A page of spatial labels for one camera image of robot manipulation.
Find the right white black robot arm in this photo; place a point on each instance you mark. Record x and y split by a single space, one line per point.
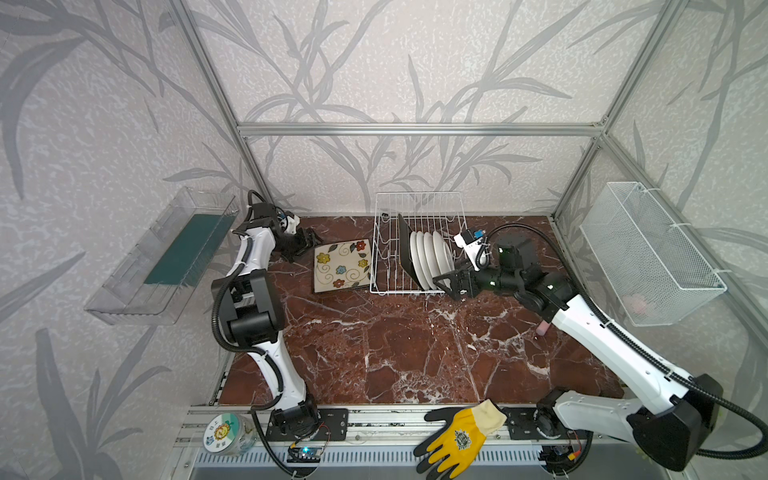
671 413

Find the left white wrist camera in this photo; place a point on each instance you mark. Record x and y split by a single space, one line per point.
289 223

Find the purple pink brush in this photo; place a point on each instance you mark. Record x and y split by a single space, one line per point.
542 328

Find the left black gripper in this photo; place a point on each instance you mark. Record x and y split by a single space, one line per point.
303 241

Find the clear acrylic wall shelf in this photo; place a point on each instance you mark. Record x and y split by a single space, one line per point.
154 282

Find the white wire dish rack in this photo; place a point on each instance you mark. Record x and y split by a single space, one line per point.
423 211

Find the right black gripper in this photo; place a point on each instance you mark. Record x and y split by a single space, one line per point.
462 283

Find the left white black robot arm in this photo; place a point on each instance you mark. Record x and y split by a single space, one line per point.
248 316

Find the aluminium mounting rail base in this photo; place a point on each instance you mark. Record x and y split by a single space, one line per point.
379 444

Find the pink object in basket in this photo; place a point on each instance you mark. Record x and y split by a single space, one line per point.
636 304

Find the green circuit board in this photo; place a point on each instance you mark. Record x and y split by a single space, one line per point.
305 454

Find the yellow black work glove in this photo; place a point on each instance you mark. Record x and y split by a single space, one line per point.
450 451

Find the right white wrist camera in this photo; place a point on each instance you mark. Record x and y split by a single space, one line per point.
475 247

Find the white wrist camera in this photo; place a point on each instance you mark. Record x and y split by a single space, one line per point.
475 247
289 223

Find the white wire mesh wall basket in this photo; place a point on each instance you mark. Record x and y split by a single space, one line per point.
642 250

